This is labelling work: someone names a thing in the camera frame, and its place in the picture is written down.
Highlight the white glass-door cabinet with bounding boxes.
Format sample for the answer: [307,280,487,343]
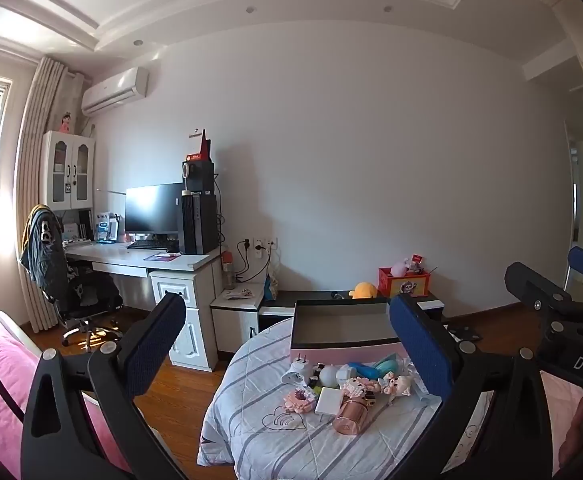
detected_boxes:
[42,130,96,211]

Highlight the pink printed cloth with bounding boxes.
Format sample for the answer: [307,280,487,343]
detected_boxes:
[539,372,583,461]

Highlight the small blue toy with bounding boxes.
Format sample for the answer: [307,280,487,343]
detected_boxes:
[349,362,382,379]

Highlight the black white low cabinet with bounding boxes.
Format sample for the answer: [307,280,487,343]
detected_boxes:
[262,290,452,322]

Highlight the red storage crate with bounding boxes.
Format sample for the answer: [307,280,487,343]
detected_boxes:
[377,266,431,298]

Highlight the pale-haired doll figure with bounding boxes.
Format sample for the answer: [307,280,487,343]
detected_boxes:
[380,373,415,397]

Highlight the row of books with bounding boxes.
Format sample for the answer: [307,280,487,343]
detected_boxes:
[64,222,95,243]

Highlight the pink scrunchie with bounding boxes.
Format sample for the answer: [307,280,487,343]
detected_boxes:
[284,387,318,415]

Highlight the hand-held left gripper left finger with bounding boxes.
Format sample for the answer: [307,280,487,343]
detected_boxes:
[20,291,190,480]

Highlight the white plug adapter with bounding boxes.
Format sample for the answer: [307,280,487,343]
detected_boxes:
[282,351,315,386]

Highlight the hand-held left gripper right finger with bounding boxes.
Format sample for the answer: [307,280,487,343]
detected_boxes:
[386,292,555,480]

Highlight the beige curtain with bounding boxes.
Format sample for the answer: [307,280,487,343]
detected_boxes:
[14,56,85,333]

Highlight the black keyboard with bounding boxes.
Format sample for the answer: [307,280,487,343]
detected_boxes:
[126,239,172,252]

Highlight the white air conditioner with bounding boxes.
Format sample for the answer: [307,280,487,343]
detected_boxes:
[82,67,150,115]

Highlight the black power cable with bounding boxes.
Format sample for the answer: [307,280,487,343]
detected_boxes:
[234,241,272,283]

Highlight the white card box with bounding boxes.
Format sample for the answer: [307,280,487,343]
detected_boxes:
[315,386,345,416]

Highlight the pink storage box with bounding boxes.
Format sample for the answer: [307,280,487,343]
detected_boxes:
[290,297,407,367]

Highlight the black computer monitor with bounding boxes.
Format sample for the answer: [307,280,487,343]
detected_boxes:
[125,182,185,241]

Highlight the white desk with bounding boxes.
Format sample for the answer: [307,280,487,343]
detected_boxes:
[64,237,225,371]

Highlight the black office chair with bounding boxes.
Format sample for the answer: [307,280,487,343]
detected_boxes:
[22,205,125,353]

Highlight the dark grey jacket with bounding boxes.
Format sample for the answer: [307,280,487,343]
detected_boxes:
[20,205,67,291]

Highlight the red desk calendar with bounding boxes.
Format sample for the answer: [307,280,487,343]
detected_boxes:
[186,128,212,162]

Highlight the black computer tower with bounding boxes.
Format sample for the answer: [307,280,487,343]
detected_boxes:
[179,192,220,256]

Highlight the person's right hand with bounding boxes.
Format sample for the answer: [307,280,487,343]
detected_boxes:
[557,392,583,468]

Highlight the black box with dial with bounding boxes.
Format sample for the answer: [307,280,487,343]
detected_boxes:
[182,160,216,196]

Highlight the white nightstand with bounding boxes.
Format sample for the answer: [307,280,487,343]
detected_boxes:
[210,282,267,361]

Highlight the pink block figure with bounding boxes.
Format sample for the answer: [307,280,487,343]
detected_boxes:
[341,377,382,396]

